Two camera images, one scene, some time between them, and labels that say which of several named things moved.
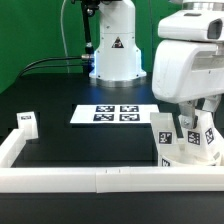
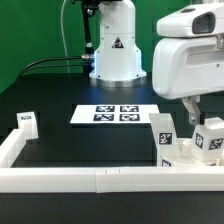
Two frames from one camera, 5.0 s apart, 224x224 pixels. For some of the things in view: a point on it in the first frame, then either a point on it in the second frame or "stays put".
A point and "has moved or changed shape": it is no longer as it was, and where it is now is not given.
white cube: (164, 132) stays put
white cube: (205, 141) has moved or changed shape
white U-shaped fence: (101, 180) stays put
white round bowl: (218, 161) to (187, 156)
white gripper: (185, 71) stays put
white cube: (27, 122) stays put
